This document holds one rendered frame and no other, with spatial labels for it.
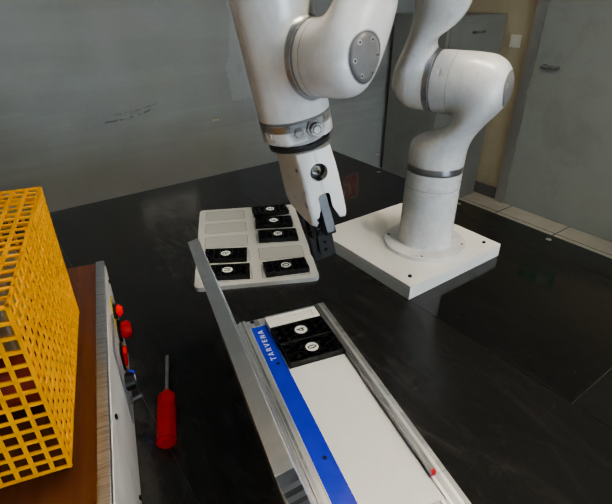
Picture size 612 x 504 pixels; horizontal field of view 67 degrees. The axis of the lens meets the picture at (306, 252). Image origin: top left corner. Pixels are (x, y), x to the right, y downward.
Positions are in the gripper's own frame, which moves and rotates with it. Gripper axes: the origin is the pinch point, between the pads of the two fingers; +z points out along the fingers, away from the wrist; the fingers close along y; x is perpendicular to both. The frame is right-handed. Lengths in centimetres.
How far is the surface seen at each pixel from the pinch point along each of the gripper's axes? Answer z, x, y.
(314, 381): 22.2, 6.5, -2.6
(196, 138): 48, -8, 224
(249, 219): 25, 0, 60
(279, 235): 24, -4, 46
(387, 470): 22.8, 3.9, -20.3
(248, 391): 1.1, 16.4, -18.3
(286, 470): 1.2, 15.8, -28.0
